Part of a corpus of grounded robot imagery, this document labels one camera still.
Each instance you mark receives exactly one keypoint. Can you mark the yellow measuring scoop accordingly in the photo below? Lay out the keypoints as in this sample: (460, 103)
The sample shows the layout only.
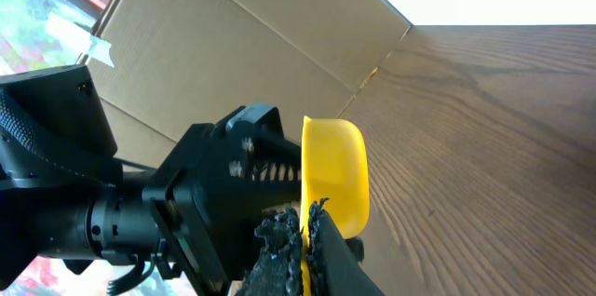
(334, 166)

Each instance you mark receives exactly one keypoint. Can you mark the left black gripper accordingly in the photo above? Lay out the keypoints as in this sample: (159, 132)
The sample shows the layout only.
(214, 189)

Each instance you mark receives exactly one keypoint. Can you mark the cardboard panel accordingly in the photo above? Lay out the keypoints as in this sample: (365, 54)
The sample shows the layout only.
(175, 63)

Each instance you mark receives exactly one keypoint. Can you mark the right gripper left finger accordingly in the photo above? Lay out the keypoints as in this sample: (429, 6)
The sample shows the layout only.
(277, 270)

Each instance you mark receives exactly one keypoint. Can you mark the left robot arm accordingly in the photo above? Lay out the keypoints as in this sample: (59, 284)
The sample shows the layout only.
(66, 195)

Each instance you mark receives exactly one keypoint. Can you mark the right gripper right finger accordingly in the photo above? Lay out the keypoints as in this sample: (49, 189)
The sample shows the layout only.
(332, 261)

